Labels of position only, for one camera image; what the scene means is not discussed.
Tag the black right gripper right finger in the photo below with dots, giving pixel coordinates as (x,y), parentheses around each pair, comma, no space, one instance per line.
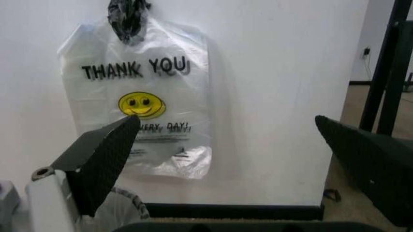
(371,159)

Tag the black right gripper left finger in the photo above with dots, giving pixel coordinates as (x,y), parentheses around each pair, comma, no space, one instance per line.
(103,154)

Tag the grey bag with black print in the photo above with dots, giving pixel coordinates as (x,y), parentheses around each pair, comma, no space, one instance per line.
(126,207)

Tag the clear thank you smiley bag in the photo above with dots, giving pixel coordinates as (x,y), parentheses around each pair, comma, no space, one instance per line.
(142,96)

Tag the black metal frame post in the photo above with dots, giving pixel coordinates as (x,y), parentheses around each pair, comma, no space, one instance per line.
(385,67)

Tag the black wall power plug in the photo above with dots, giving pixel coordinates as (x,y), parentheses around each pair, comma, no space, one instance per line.
(366,51)

